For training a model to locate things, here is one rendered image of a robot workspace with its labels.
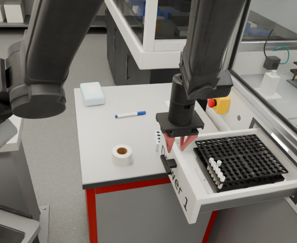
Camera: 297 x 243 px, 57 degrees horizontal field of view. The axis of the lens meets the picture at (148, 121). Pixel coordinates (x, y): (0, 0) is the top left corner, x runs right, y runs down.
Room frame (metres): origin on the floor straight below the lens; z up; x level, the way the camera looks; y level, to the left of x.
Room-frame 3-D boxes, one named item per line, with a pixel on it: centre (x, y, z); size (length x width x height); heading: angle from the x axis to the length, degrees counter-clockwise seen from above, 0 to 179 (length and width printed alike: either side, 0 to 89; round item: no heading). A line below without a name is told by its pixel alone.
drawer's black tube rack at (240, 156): (0.64, -0.29, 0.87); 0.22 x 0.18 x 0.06; 108
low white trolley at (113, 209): (0.97, 0.01, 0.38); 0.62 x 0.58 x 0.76; 18
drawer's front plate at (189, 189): (0.57, -0.10, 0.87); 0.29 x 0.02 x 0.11; 18
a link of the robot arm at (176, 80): (0.53, -0.08, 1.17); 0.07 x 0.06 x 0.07; 111
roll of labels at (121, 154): (0.71, 0.08, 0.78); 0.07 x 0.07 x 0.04
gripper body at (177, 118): (0.53, -0.07, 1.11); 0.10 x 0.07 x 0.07; 107
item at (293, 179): (0.64, -0.30, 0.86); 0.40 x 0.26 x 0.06; 108
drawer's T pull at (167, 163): (0.57, -0.07, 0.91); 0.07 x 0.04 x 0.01; 18
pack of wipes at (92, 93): (1.11, 0.27, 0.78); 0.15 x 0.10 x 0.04; 23
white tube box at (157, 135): (0.82, -0.09, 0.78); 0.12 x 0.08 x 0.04; 98
